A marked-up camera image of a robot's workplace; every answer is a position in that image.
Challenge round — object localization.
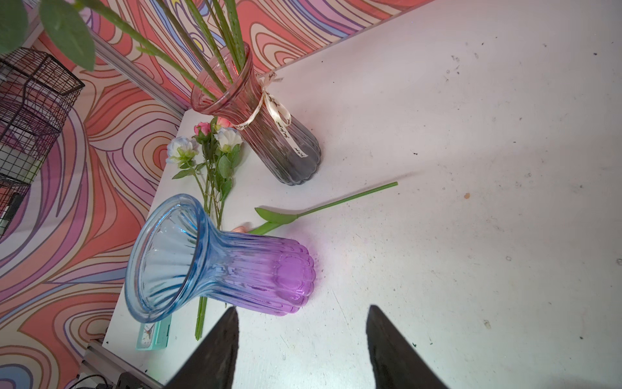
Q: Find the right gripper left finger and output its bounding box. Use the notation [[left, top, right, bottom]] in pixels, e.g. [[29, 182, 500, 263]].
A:
[[165, 307, 240, 389]]

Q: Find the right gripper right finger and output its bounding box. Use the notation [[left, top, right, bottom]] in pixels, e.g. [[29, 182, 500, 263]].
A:
[[366, 305, 448, 389]]

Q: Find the blue purple glass vase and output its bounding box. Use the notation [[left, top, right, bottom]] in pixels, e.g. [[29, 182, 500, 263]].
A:
[[124, 194, 316, 324]]

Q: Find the pink tulip stem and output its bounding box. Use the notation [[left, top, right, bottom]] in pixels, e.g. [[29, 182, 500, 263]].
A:
[[233, 182, 398, 235]]

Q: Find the pink glass vase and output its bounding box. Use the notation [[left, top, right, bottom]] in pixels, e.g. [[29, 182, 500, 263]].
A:
[[191, 45, 322, 186]]

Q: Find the pile of artificial flowers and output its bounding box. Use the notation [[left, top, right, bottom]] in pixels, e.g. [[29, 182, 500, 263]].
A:
[[166, 116, 244, 341]]

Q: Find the cream ribbon on vase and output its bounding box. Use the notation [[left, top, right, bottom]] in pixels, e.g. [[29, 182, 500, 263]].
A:
[[233, 71, 308, 158]]

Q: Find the small teal alarm clock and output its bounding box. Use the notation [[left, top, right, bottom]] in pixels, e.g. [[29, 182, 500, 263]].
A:
[[135, 315, 172, 351]]

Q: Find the black wire basket left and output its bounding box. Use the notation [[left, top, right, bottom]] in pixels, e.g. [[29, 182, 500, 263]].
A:
[[1, 48, 85, 234]]

